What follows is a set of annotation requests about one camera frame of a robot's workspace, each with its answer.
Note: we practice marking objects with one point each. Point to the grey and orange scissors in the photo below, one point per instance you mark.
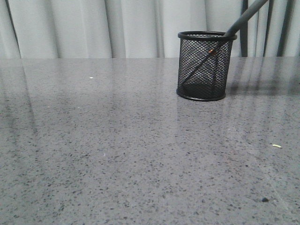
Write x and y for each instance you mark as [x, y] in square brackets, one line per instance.
[257, 4]

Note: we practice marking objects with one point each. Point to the black mesh pen bucket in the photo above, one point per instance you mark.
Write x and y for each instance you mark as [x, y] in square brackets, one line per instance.
[203, 64]

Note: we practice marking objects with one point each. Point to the grey curtain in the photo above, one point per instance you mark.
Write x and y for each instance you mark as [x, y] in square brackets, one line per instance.
[47, 29]

